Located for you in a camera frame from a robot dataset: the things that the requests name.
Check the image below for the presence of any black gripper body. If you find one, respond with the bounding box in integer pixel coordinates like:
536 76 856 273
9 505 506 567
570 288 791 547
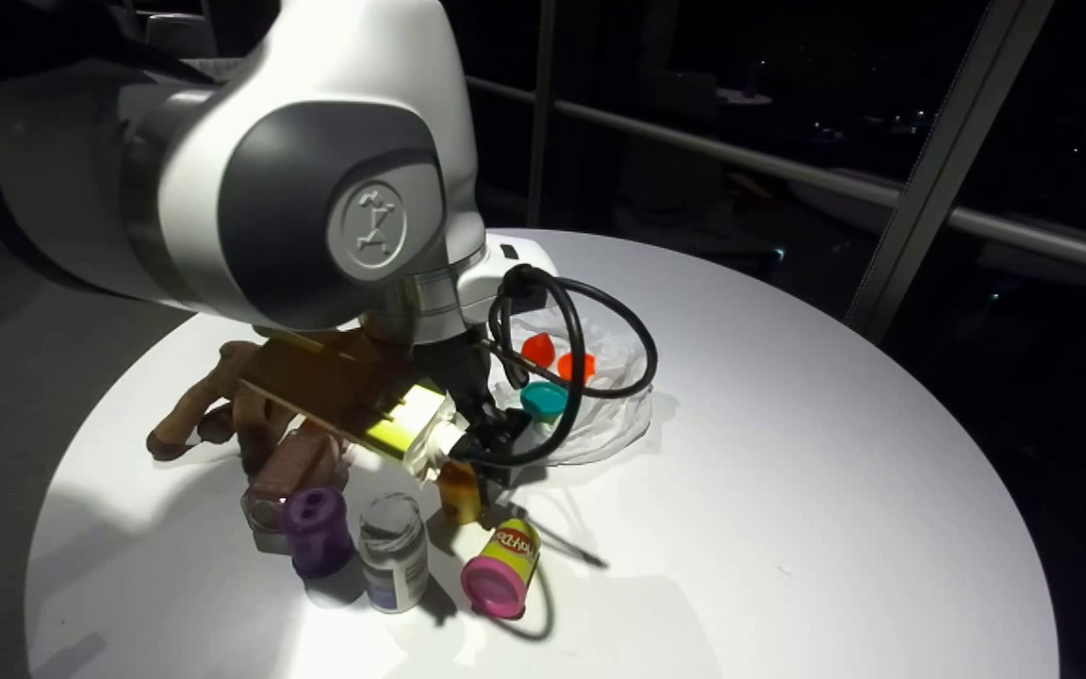
443 332 552 470

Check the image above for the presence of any teal-lidded tub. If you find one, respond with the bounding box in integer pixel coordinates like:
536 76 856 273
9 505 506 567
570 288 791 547
516 378 575 423

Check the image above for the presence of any orange-yellow-lidded tub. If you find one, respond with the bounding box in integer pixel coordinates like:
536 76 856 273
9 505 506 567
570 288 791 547
443 460 487 529

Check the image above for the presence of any dark red-lidded tub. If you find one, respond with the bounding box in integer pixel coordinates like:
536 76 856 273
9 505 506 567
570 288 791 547
516 329 563 368

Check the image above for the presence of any white plastic bag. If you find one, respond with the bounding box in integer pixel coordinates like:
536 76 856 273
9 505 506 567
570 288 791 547
490 288 680 470

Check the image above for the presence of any pink-lidded yellow Play-Doh tub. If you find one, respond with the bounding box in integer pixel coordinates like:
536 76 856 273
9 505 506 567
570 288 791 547
450 505 548 623

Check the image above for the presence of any clear jar with white lid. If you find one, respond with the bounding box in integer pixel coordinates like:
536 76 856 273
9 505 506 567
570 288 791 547
353 486 434 613

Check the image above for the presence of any purple-lidded container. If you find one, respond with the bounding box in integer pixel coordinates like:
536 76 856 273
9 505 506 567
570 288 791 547
278 483 363 584

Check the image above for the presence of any red-capped spice bottle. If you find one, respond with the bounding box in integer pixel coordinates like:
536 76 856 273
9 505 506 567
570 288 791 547
238 429 346 557

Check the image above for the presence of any brown plush toy animal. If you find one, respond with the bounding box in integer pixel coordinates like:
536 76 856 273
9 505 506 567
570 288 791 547
144 340 299 475

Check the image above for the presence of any grey metal railing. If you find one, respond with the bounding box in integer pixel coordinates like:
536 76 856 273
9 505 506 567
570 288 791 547
465 73 1086 288

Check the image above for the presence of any slanted grey metal pole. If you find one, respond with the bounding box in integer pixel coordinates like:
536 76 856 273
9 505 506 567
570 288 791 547
841 0 1057 340

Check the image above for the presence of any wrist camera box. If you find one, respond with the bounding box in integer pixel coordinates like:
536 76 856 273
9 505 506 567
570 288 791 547
363 382 475 479

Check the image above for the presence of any black looped cable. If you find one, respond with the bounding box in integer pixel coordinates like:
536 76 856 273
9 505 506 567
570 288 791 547
459 259 664 475

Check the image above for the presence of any thin dark vertical post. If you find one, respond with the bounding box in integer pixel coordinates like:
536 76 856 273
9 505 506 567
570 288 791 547
528 0 563 220

